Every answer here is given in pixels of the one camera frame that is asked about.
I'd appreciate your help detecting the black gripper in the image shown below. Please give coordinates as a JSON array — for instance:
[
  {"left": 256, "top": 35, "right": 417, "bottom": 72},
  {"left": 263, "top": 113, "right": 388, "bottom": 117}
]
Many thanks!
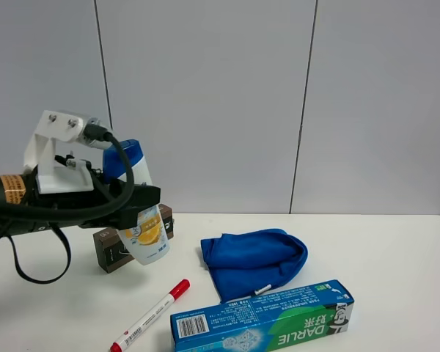
[{"left": 26, "top": 175, "right": 161, "bottom": 230}]

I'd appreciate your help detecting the white blue shampoo bottle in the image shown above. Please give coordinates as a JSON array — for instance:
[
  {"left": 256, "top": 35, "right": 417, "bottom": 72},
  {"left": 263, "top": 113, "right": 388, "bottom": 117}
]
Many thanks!
[{"left": 103, "top": 139, "right": 169, "bottom": 265}]

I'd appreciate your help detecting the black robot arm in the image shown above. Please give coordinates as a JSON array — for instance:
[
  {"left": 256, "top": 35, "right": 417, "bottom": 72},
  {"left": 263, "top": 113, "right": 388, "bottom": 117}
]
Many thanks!
[{"left": 0, "top": 175, "right": 161, "bottom": 235}]

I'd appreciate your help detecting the brown cardboard box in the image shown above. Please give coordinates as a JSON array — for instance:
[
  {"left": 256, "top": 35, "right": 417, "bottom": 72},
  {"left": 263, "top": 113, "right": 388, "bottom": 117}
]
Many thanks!
[{"left": 93, "top": 203, "right": 174, "bottom": 273}]

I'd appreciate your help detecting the red white marker pen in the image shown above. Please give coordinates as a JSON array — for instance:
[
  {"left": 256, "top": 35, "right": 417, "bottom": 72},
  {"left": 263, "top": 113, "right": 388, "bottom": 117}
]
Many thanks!
[{"left": 109, "top": 279, "right": 190, "bottom": 352}]

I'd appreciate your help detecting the blue cloth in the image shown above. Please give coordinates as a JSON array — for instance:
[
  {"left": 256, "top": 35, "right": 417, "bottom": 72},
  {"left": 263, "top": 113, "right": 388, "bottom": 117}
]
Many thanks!
[{"left": 200, "top": 228, "right": 309, "bottom": 303}]

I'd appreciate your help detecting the blue green toothpaste box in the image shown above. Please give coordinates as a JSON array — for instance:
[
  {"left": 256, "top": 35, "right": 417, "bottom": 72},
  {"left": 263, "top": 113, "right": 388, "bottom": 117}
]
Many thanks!
[{"left": 170, "top": 279, "right": 354, "bottom": 352}]

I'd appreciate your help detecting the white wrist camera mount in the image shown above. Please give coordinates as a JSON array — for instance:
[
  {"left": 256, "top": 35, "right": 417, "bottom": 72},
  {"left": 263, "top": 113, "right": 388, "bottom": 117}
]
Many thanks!
[{"left": 23, "top": 110, "right": 110, "bottom": 194}]

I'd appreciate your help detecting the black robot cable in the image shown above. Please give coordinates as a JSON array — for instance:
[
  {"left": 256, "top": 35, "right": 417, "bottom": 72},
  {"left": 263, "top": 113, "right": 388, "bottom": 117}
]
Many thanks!
[{"left": 0, "top": 124, "right": 136, "bottom": 284}]

